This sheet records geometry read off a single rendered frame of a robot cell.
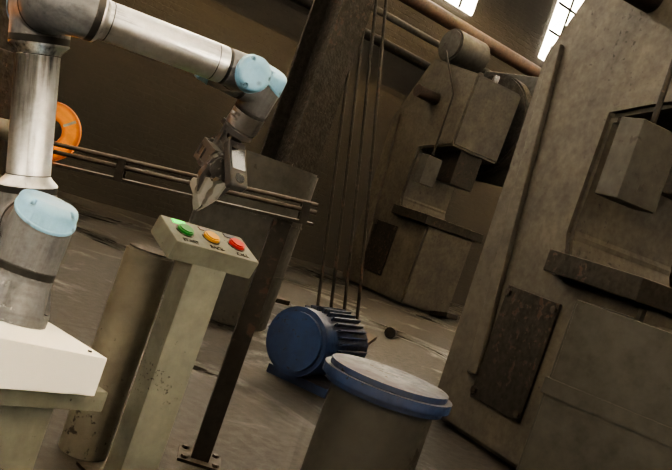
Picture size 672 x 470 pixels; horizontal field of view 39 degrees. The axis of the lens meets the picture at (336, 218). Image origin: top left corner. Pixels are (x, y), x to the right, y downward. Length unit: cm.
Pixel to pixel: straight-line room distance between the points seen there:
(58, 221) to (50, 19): 36
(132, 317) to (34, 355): 65
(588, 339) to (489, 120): 727
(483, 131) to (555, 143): 592
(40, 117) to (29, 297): 36
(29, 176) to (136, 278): 48
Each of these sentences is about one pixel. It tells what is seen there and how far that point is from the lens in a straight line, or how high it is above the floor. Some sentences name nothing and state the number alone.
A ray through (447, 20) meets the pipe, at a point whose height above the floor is 317.
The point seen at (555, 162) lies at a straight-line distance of 419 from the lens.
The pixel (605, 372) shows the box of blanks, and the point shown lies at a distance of 300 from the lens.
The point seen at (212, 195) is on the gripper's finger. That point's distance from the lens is 218.
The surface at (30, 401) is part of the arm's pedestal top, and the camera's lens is 179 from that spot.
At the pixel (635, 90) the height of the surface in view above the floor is 159.
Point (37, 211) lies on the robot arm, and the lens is 181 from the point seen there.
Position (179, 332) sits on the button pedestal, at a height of 38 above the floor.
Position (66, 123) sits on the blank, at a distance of 259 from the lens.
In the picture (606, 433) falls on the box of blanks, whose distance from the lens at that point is 300.
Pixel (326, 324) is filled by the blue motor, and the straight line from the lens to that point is 391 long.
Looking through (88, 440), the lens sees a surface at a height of 5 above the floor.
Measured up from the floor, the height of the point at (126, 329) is 33.
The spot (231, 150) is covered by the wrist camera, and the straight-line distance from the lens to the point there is 211.
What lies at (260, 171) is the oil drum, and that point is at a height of 80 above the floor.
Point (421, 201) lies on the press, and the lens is 1041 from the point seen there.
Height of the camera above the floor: 77
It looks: 1 degrees down
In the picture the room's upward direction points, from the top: 19 degrees clockwise
